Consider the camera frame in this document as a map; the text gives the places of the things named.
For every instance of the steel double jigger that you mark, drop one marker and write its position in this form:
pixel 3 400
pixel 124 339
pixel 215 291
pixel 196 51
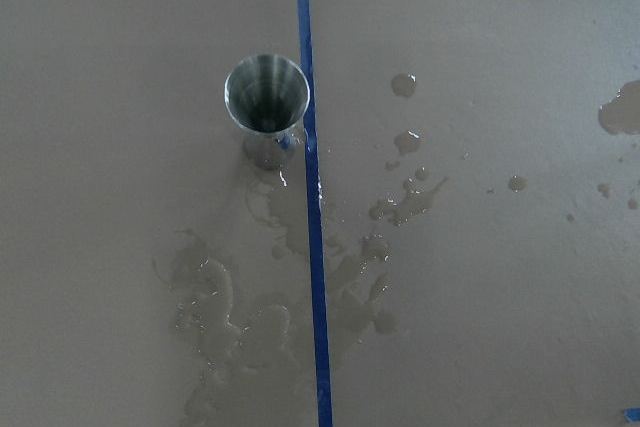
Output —
pixel 266 96

